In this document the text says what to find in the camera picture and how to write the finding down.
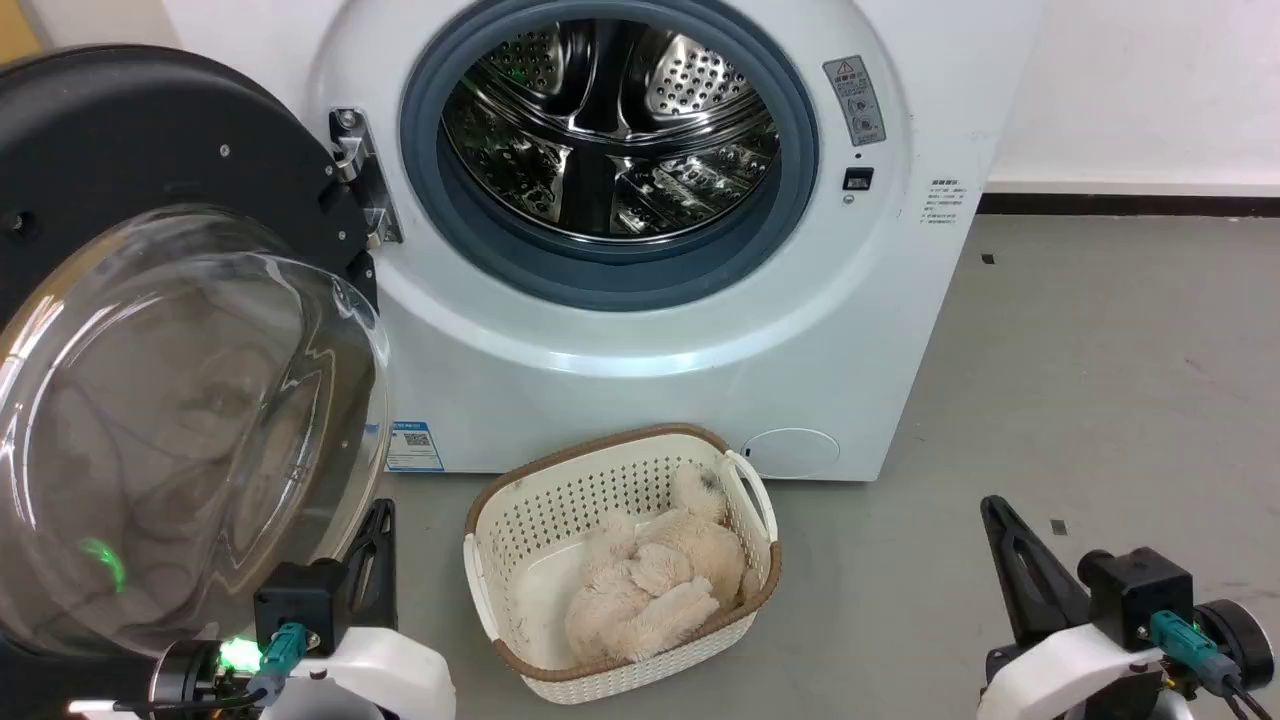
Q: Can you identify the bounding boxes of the beige plush toy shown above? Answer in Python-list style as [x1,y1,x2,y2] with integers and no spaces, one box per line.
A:
[563,462,761,666]

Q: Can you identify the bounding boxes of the black round glass washer door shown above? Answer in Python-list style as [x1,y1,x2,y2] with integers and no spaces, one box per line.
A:
[0,45,393,663]

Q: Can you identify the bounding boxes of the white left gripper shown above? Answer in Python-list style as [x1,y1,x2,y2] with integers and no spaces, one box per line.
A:
[268,498,457,720]

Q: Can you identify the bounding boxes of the metal door hinge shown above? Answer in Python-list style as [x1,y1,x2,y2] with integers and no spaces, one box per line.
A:
[328,107,404,249]

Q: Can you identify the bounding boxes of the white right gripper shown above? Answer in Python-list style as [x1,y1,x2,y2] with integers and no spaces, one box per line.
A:
[978,495,1167,720]

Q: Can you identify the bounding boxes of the stainless steel washer drum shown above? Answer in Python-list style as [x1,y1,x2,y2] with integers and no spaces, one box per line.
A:
[440,18,781,246]

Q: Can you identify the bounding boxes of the cream laundry basket brown rim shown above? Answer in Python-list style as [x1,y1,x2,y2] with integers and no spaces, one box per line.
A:
[463,423,783,706]

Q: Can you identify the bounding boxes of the right teal plug black cable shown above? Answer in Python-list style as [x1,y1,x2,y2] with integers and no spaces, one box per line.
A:
[1150,610,1280,720]

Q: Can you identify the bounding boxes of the white front-load washing machine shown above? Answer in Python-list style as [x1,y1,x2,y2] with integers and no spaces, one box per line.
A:
[160,0,1046,483]

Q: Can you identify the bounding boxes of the grey warning sticker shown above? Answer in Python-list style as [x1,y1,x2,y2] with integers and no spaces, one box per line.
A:
[823,55,888,148]

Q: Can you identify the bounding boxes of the blue white energy label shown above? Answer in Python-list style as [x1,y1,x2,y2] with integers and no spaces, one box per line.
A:
[385,421,445,473]

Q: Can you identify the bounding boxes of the black wall baseboard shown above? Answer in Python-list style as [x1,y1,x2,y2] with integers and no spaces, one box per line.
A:
[977,192,1280,218]

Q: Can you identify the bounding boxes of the round white filter cover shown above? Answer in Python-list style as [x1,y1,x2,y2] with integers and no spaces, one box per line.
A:
[742,428,841,480]

